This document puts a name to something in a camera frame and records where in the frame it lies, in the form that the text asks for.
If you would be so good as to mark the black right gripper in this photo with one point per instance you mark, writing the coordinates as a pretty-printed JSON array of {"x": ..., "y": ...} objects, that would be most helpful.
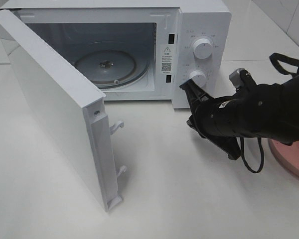
[{"x": 203, "y": 116}]

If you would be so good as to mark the pink round plate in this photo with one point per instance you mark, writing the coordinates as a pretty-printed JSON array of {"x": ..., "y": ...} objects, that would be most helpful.
[{"x": 287, "y": 156}]

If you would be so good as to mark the white microwave door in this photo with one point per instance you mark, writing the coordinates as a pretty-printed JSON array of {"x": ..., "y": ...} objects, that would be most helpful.
[{"x": 68, "y": 106}]

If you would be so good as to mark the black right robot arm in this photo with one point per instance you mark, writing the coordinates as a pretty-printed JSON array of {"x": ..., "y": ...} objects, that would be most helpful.
[{"x": 254, "y": 111}]

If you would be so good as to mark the lower white microwave knob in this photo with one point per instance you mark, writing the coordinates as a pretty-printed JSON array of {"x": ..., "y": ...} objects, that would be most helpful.
[{"x": 198, "y": 77}]

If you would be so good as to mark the white microwave knob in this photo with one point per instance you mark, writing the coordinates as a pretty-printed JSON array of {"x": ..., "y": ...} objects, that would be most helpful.
[
  {"x": 202, "y": 48},
  {"x": 198, "y": 77}
]

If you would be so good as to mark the upper white microwave knob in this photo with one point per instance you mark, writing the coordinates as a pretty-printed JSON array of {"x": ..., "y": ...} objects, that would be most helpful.
[{"x": 202, "y": 48}]

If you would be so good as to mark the white warning label sticker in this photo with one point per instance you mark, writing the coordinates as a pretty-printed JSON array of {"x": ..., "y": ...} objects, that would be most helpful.
[{"x": 166, "y": 57}]

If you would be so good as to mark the white microwave oven body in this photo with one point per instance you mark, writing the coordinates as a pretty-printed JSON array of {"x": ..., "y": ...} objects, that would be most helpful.
[{"x": 86, "y": 51}]

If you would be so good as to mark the glass microwave turntable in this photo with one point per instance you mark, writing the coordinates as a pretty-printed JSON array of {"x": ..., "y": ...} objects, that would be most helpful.
[{"x": 112, "y": 68}]

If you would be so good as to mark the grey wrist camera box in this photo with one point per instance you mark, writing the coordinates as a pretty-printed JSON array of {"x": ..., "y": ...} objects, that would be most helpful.
[{"x": 235, "y": 78}]

